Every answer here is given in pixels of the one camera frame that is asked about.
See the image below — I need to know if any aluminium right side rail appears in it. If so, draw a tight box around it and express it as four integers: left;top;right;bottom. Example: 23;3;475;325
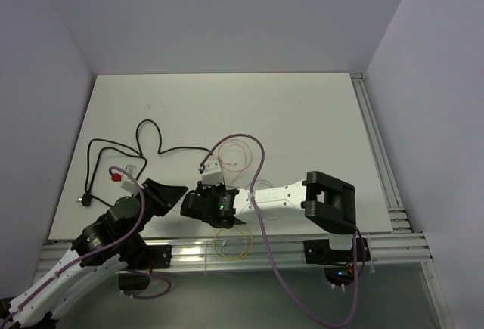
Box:
349;72;411;231

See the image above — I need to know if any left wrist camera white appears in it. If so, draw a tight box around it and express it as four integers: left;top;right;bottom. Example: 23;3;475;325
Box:
110;165;138;194

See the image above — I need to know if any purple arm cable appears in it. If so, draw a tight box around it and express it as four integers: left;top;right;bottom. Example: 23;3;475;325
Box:
0;165;173;322
200;132;360;328

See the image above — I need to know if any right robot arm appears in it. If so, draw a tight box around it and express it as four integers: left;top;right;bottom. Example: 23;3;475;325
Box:
180;171;357;261

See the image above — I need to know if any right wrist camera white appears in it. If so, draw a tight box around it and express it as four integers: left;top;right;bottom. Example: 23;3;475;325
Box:
198;160;225;185

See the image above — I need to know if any aluminium front rail frame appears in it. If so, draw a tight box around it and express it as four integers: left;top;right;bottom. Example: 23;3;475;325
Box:
37;232;434;273

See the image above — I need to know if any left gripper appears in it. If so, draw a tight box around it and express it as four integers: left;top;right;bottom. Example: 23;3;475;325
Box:
123;177;188;241

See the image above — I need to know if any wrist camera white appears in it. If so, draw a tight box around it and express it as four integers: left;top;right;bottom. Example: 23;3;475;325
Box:
110;165;138;194
198;160;225;185

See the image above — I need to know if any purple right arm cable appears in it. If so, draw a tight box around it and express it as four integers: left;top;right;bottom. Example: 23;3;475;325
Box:
200;132;360;328

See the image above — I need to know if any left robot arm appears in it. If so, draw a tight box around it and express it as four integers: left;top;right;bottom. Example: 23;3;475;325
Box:
1;179;188;328

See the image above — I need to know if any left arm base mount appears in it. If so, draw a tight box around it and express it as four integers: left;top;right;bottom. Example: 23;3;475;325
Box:
117;244;172;298

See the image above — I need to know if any black power strip cord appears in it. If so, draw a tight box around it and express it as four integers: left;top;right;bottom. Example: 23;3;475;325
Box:
75;118;213;207

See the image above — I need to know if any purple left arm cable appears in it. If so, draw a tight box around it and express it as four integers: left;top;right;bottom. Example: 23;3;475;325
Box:
0;165;173;322

